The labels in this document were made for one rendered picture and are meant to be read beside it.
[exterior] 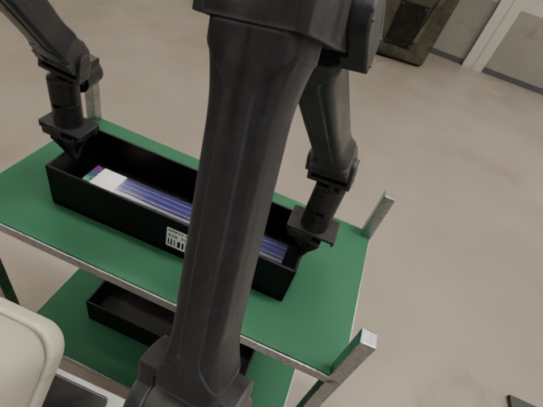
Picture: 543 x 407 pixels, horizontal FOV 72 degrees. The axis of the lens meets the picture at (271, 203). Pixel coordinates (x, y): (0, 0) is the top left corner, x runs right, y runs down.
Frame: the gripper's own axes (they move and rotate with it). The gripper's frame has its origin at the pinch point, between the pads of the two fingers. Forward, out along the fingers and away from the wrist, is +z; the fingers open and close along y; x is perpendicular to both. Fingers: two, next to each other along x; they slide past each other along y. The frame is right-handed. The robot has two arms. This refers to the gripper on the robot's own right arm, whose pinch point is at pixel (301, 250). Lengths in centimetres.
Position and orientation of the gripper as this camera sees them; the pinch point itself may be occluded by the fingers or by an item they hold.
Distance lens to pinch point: 82.6
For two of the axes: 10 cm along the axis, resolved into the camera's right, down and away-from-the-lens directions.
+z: -2.2, 6.9, 6.8
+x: -3.1, 6.2, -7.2
